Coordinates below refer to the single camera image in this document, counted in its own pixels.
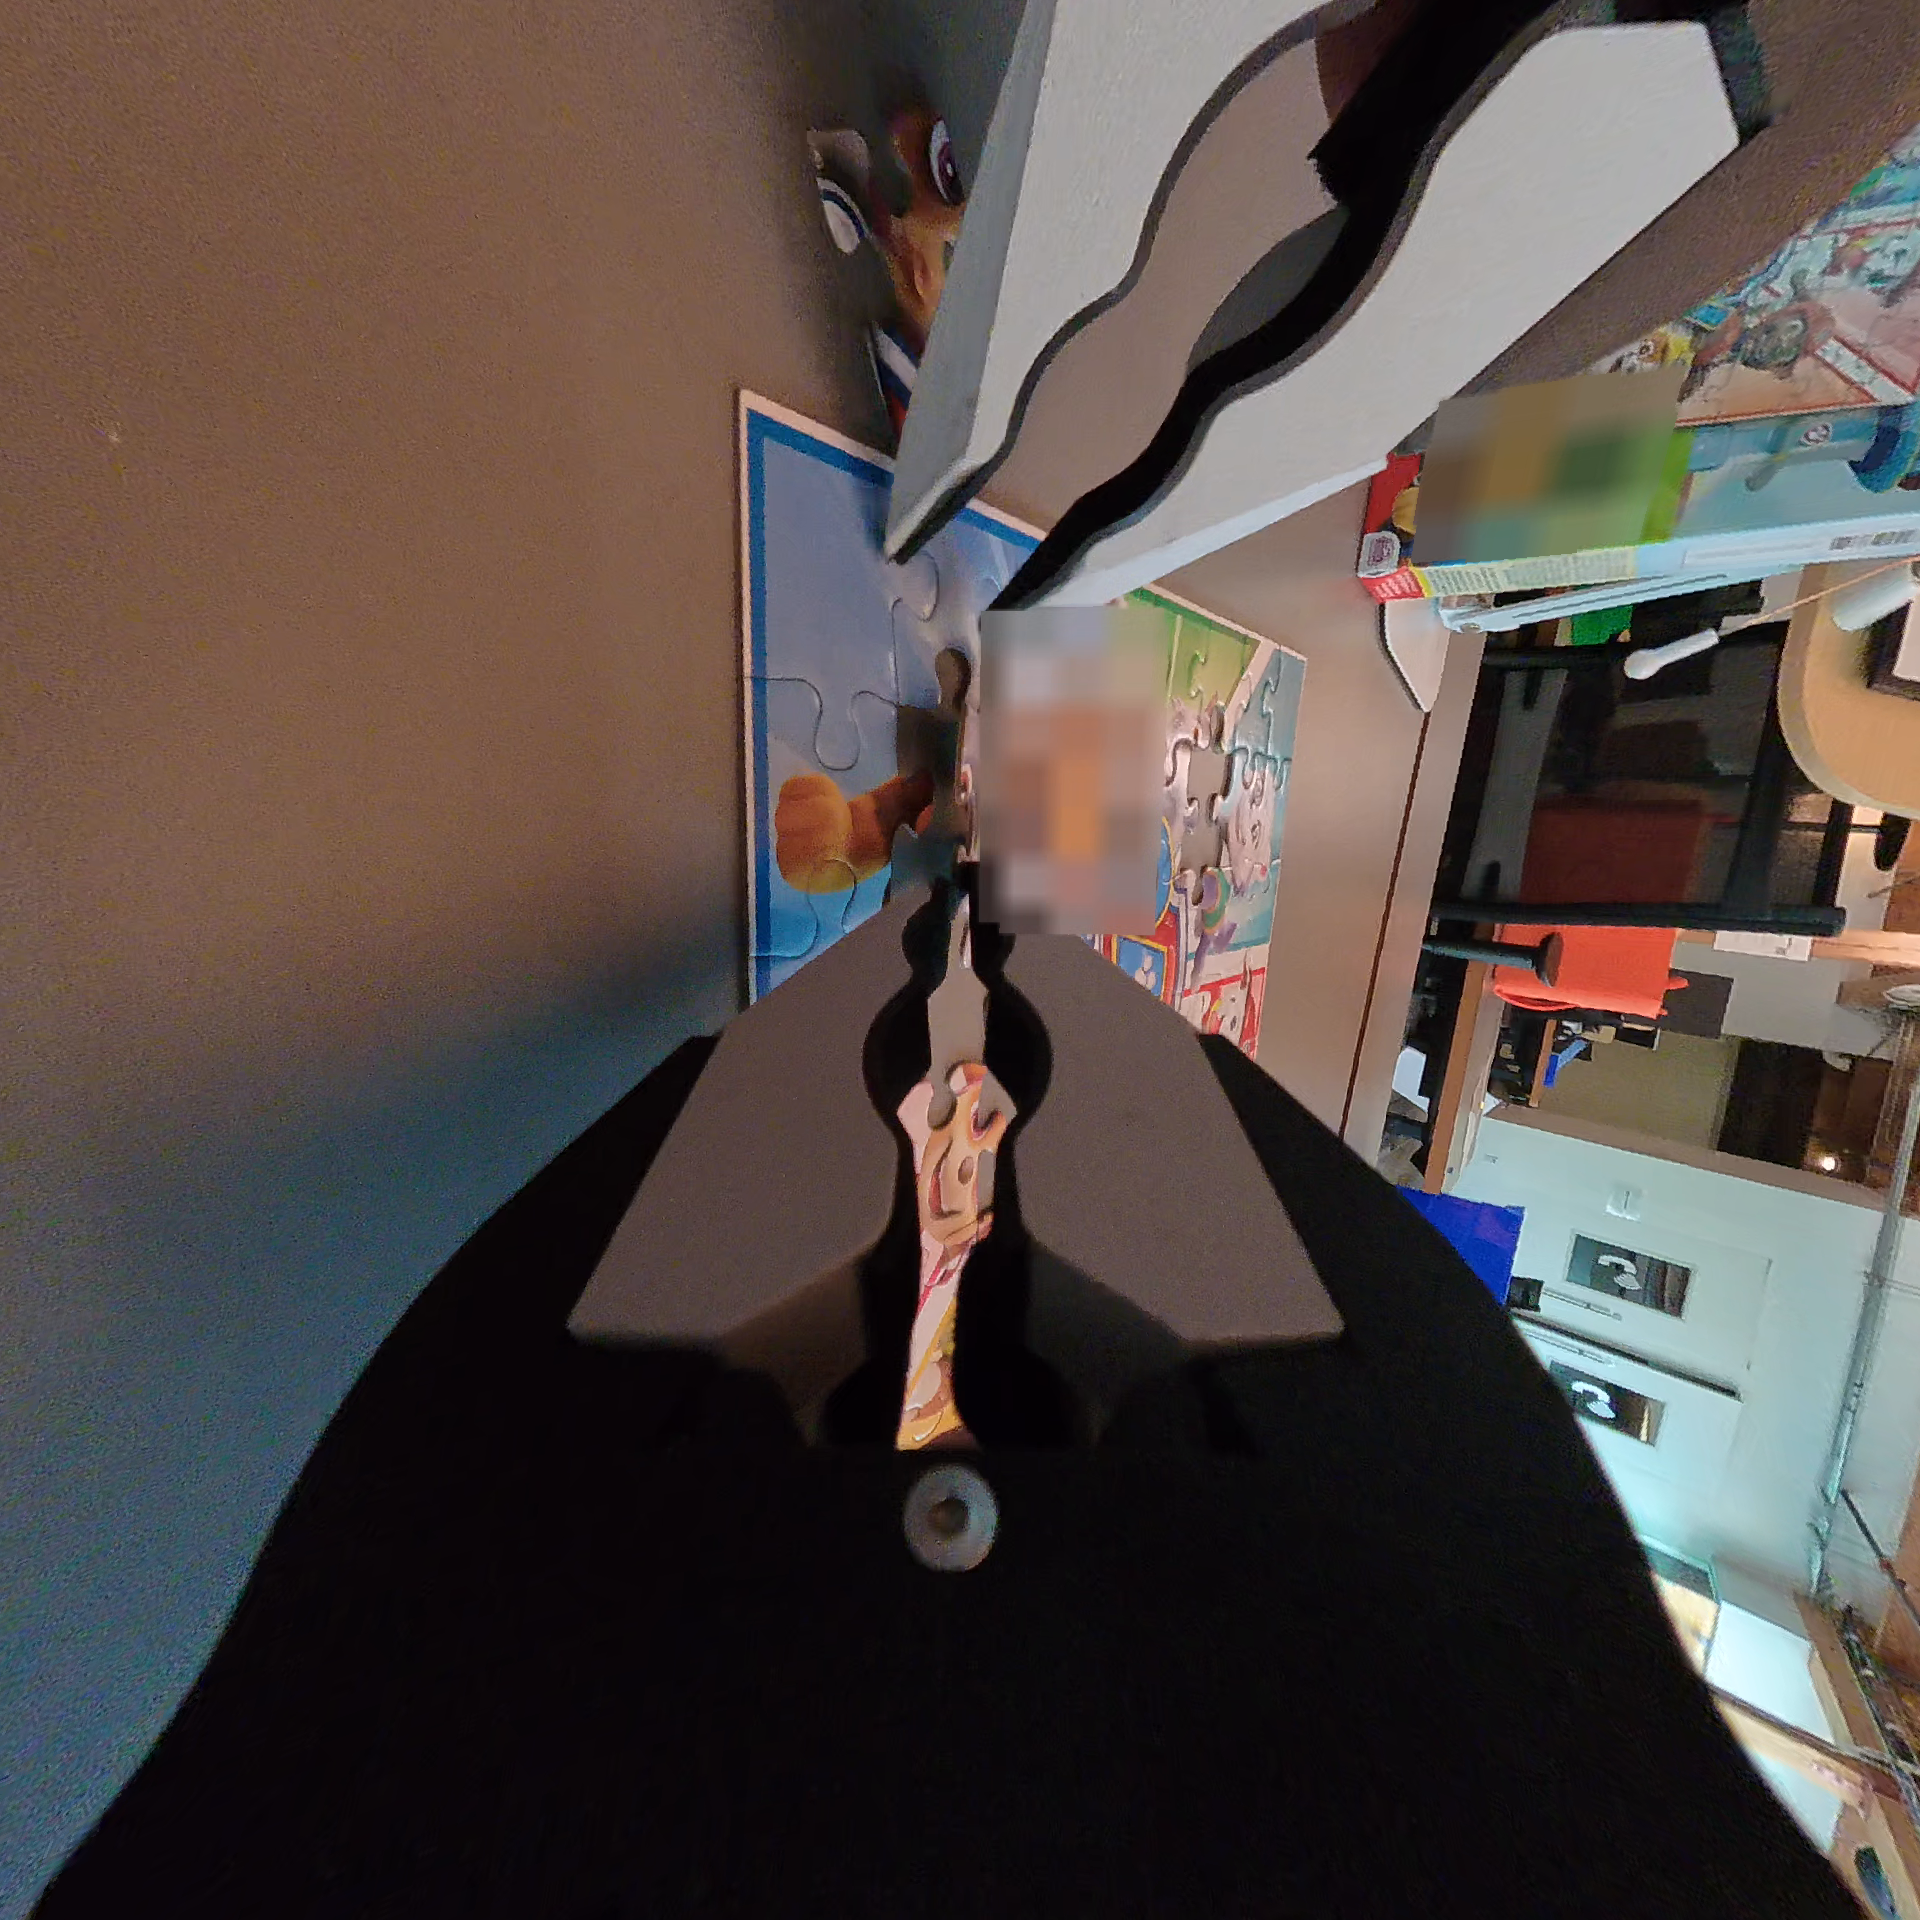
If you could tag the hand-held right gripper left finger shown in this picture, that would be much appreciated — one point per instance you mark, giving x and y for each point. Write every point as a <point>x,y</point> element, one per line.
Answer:
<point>750,1172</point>

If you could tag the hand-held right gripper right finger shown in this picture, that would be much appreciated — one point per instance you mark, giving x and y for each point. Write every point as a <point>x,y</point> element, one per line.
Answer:
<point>1170,1202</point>

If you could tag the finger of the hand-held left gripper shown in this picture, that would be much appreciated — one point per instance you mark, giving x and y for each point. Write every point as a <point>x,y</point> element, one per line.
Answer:
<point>1078,150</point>
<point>1529,195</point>

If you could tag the orange white puzzle piece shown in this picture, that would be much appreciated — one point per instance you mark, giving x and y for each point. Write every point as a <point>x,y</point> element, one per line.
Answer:
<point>944,1202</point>

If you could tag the assembled cartoon jigsaw puzzle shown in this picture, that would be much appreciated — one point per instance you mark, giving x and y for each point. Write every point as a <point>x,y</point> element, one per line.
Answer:
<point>818,601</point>

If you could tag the blue orange puzzle piece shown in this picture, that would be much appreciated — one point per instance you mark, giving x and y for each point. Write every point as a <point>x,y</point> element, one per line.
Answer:
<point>914,225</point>

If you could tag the colourful puzzle box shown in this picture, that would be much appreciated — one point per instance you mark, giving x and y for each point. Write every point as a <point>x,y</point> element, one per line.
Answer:
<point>1816,271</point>

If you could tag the blue plastic bin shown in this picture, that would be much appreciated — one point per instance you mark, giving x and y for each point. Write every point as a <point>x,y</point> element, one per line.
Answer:
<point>1462,1245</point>

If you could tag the white board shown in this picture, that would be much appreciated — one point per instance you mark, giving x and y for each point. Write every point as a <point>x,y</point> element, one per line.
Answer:
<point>1424,652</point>

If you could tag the orange chair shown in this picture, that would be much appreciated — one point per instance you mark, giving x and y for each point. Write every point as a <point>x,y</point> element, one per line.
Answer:
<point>1604,969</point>

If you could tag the beige round table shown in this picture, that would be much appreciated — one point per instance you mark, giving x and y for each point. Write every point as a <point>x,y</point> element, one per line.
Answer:
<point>1829,722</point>

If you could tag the grey metal pipe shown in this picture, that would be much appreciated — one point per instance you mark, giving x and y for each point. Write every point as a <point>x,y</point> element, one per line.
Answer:
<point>1861,1350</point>

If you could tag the framed wall picture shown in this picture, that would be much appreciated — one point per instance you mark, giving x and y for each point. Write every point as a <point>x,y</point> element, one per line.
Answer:
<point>1604,1403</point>
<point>1628,1279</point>

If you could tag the black metal table frame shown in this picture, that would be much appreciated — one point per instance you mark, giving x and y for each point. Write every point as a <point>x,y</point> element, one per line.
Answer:
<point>1635,918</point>

